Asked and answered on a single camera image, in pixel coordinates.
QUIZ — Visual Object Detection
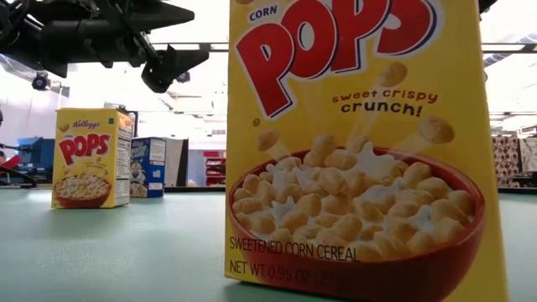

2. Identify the red storage rack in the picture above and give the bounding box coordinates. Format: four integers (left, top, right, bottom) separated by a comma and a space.
203, 149, 227, 187

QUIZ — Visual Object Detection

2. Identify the blue partition screen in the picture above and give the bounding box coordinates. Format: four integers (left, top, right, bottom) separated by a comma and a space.
15, 136, 56, 173

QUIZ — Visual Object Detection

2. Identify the white panel with black edge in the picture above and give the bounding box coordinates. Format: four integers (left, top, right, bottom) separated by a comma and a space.
162, 137, 190, 188

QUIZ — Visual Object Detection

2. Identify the yellow Corn Pops cereal box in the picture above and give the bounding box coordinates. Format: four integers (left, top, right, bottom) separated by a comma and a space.
50, 107, 134, 210
223, 0, 511, 302

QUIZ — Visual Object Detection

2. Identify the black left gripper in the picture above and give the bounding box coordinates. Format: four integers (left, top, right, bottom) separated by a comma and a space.
77, 0, 210, 94

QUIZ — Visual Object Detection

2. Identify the blue Frosted Flakes cereal box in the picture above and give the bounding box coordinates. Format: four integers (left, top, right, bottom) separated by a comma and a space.
128, 136, 168, 199

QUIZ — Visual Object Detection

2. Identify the black curved cable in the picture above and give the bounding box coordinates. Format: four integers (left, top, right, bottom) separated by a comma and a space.
0, 165, 38, 188

